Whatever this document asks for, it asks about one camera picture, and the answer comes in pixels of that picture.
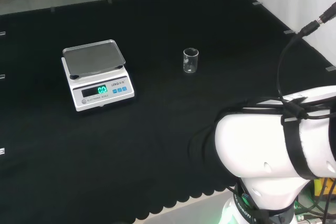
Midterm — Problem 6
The thick black cable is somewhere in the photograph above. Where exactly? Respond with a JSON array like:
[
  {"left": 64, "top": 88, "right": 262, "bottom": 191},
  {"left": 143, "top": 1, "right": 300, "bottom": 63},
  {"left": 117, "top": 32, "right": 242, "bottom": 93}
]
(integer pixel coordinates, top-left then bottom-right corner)
[{"left": 277, "top": 1, "right": 336, "bottom": 104}]

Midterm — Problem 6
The black bench cloth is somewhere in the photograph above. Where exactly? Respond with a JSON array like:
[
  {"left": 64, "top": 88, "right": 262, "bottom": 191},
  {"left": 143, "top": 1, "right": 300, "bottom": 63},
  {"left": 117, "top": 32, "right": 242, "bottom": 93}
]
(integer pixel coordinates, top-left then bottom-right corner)
[{"left": 0, "top": 0, "right": 336, "bottom": 221}]

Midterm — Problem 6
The white electronic balance steel pan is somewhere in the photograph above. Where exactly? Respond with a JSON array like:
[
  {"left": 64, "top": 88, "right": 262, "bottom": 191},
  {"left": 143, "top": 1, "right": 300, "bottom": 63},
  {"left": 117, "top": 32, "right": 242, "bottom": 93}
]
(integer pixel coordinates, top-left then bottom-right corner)
[{"left": 61, "top": 39, "right": 135, "bottom": 112}]

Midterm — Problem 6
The yellow stop button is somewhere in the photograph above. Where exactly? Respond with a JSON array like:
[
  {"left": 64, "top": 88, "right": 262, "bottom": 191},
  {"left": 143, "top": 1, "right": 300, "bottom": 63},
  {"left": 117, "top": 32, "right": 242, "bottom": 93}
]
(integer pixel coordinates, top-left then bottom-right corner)
[{"left": 311, "top": 177, "right": 336, "bottom": 201}]

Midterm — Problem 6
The small clear glass beaker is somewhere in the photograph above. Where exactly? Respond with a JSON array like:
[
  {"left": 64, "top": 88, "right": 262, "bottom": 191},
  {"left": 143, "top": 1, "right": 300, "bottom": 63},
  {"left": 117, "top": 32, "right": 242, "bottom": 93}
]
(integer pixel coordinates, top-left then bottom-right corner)
[{"left": 183, "top": 48, "right": 201, "bottom": 74}]

